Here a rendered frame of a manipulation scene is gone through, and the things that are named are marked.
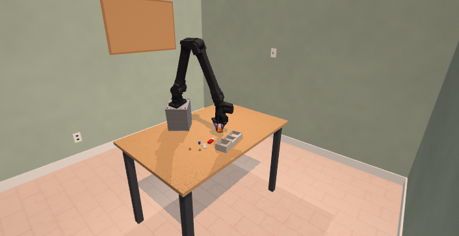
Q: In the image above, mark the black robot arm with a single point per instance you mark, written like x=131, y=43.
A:
x=198, y=48

